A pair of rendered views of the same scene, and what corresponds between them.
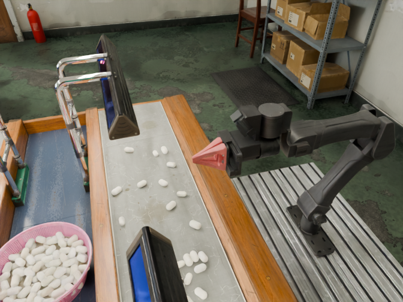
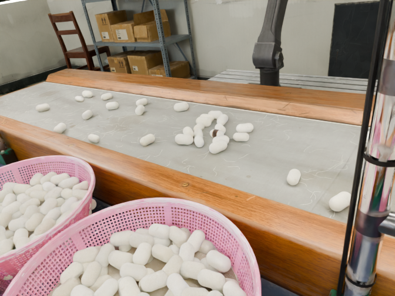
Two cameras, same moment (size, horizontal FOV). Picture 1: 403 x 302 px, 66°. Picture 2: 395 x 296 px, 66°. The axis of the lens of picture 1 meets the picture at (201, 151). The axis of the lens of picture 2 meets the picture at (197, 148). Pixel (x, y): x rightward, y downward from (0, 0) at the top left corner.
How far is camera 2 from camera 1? 0.63 m
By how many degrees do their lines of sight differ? 28
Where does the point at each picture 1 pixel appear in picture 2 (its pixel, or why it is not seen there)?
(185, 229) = (173, 115)
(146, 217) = (119, 128)
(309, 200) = (264, 46)
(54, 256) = (24, 197)
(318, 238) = not seen: hidden behind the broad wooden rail
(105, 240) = (90, 149)
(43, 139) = not seen: outside the picture
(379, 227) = not seen: hidden behind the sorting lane
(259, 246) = (256, 87)
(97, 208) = (49, 140)
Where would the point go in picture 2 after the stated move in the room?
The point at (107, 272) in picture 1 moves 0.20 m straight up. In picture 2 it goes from (124, 161) to (89, 45)
